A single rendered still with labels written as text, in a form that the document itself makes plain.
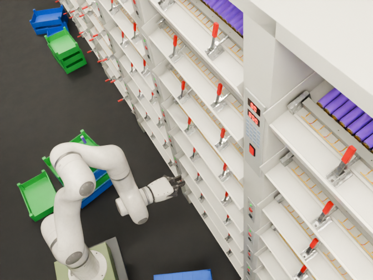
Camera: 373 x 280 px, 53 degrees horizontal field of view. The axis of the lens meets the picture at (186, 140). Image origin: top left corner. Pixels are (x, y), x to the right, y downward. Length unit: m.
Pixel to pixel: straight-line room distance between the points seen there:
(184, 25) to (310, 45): 0.55
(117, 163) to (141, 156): 1.27
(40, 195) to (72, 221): 1.28
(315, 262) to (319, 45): 0.66
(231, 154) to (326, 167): 0.54
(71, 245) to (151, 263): 0.84
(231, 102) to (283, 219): 0.37
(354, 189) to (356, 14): 0.30
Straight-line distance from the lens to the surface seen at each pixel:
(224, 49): 0.97
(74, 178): 1.32
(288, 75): 0.75
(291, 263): 1.31
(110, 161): 1.41
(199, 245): 2.32
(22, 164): 3.02
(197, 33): 1.04
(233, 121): 1.07
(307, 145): 0.79
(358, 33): 0.63
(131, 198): 1.61
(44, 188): 2.81
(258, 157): 0.95
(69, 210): 1.48
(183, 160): 1.99
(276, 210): 1.15
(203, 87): 1.17
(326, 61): 0.58
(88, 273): 1.90
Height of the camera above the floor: 2.15
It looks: 52 degrees down
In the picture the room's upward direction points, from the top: 11 degrees counter-clockwise
